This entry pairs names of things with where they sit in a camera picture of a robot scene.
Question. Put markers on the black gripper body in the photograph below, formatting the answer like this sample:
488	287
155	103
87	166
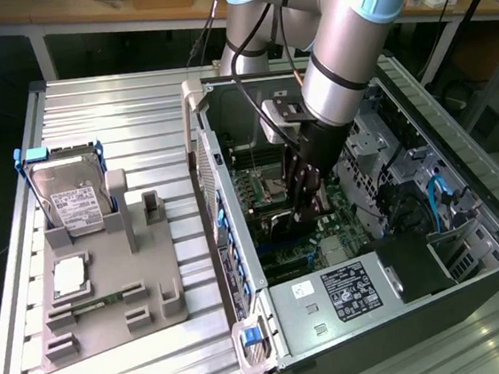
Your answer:
323	143

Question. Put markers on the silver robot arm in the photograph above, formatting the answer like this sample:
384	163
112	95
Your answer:
350	42

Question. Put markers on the CPU socket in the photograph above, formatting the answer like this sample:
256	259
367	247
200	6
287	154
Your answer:
271	184

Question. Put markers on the metal socket locking lever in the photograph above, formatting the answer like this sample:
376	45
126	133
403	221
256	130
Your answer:
253	157

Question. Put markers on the black RAM slot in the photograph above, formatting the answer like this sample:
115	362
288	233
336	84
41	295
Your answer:
269	208
269	204
241	152
242	157
244	165
261	213
243	161

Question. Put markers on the green Dell motherboard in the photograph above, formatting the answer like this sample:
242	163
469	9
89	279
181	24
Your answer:
346	217

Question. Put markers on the silver chipset heat sink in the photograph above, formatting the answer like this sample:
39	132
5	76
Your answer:
334	251

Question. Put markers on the black expansion slot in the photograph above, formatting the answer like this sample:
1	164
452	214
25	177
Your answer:
290	273
284	261

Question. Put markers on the open black PC case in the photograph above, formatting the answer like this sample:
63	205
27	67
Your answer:
232	108

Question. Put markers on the black plastic shroud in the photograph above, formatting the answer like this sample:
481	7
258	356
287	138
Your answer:
410	268

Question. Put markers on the grey power supply unit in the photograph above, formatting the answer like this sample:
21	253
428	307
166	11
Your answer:
317	323

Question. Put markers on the blue case release latch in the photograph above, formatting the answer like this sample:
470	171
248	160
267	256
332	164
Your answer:
248	336

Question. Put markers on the grey parts rack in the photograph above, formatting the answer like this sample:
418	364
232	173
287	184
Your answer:
150	260

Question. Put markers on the grey metal disk bay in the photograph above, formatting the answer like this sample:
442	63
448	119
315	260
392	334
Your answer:
462	258

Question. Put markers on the black tripod pole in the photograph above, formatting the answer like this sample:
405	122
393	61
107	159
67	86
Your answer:
462	13

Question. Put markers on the wooden desk with white legs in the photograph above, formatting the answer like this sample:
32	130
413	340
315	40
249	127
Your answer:
480	6

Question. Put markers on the silver hard disk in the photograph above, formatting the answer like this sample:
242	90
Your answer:
67	197

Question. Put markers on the silver CPU chip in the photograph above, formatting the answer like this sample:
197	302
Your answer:
69	277

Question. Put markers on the blue disk caddy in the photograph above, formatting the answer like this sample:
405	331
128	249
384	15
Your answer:
34	155

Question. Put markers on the long wooden desk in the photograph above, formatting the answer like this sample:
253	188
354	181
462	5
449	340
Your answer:
80	17

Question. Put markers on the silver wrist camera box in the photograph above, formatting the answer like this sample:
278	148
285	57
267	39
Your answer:
278	123

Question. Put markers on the small black case switch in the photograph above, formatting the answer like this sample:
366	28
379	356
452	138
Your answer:
217	159

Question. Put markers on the grey metal frame bar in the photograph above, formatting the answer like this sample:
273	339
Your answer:
495	81

